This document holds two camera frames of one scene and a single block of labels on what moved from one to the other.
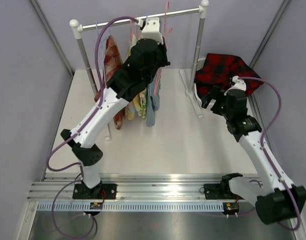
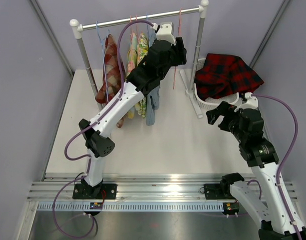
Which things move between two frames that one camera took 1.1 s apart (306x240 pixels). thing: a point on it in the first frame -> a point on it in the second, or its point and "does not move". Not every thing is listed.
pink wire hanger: (167, 7) -> (179, 36)
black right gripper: (216, 93) -> (226, 110)
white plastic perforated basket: (200, 62) does not move
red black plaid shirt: (218, 68) does not move
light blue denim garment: (153, 97) does not move
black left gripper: (162, 48) -> (179, 52)
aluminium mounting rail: (131, 187) does not move
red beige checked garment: (113, 57) does not move
